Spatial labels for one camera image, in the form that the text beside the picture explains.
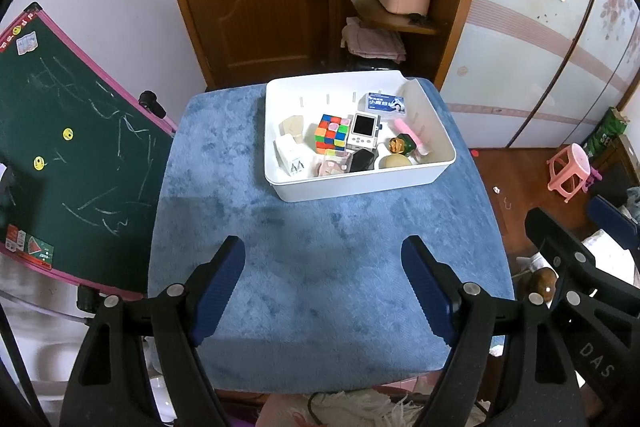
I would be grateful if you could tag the white dotted blanket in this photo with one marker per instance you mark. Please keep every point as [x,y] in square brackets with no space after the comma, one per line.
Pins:
[602,241]

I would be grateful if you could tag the black easel knob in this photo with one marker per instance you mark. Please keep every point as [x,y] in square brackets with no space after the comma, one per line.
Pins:
[87,299]
[152,103]

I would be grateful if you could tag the dark wooden furniture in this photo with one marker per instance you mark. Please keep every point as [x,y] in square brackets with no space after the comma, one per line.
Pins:
[617,167]

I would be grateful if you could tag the multicoloured puzzle cube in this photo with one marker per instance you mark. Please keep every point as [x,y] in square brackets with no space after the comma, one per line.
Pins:
[331,134]

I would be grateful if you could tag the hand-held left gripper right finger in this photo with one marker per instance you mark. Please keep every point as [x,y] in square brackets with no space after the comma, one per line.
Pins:
[427,287]

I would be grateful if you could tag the blue plush table cover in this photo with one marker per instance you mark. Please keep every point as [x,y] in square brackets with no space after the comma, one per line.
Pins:
[310,267]

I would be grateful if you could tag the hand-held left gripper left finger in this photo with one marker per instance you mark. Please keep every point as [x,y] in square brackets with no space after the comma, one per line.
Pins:
[220,287]

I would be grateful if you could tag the white plastic storage bin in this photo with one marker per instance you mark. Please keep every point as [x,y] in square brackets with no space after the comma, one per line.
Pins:
[350,187]

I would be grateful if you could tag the white device with screen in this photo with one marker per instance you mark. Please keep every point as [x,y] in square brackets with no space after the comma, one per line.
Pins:
[364,129]

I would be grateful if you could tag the pink plastic stool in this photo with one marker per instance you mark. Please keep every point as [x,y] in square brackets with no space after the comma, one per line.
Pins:
[570,172]

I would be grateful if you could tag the green gadget with gold teeth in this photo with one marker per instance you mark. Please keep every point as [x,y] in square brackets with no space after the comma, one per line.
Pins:
[404,144]

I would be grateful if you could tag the small purple toy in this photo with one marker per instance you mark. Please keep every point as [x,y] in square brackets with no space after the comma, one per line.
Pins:
[596,177]

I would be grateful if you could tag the floral sliding wardrobe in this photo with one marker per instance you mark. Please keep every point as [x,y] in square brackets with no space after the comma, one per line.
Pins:
[525,67]

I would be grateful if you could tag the yellow smiley magnet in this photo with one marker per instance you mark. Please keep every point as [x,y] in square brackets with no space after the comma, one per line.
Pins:
[39,164]
[68,134]

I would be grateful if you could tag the beige rectangular block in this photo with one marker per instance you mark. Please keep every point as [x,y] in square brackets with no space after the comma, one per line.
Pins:
[292,125]

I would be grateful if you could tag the white charger plug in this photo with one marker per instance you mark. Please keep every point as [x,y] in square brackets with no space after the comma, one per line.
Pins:
[291,155]

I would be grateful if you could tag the brown rounded object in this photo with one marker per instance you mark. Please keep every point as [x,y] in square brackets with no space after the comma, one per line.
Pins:
[542,282]

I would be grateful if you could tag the white fringed cloth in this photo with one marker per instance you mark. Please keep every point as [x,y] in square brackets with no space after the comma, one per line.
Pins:
[360,407]

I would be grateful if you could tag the red and green sticker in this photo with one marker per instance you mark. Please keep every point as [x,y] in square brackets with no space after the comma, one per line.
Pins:
[30,247]

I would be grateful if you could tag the black charger plug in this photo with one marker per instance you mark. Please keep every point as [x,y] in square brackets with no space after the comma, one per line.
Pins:
[362,160]

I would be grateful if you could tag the green printed bag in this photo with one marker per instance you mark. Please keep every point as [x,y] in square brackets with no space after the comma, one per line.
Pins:
[605,134]

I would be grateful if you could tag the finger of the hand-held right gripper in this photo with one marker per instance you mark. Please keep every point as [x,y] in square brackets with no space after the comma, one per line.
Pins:
[612,222]
[560,242]

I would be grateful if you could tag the pale yellow round ball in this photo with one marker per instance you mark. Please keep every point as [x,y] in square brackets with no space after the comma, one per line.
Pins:
[394,162]

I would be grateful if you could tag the small clear plastic box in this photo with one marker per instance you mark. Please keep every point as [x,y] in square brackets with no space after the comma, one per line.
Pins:
[334,164]

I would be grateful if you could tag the folded pink towels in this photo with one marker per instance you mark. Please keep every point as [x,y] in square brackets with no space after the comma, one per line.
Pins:
[372,39]

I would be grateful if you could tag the white sticker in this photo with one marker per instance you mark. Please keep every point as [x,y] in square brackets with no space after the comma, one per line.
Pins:
[27,43]

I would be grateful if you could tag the green chalkboard with pink frame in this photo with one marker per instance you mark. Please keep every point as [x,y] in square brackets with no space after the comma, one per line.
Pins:
[75,197]

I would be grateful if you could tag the clear floss pick box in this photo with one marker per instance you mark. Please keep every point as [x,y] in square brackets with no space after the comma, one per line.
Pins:
[384,103]

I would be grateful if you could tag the pink tube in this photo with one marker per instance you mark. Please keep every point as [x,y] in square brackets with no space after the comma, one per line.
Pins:
[407,129]

